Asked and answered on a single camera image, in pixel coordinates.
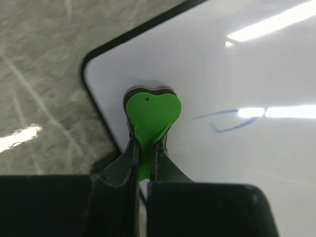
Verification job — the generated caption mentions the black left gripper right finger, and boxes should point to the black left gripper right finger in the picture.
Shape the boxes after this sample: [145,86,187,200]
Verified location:
[149,142,192,182]

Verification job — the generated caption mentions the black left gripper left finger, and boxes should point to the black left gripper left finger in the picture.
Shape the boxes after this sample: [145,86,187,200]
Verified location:
[90,136,138,187]

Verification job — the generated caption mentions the green whiteboard eraser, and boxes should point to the green whiteboard eraser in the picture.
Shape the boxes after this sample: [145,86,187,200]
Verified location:
[123,86,182,181]

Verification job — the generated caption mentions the white whiteboard black frame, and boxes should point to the white whiteboard black frame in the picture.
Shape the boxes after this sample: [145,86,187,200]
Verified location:
[81,0,316,237]

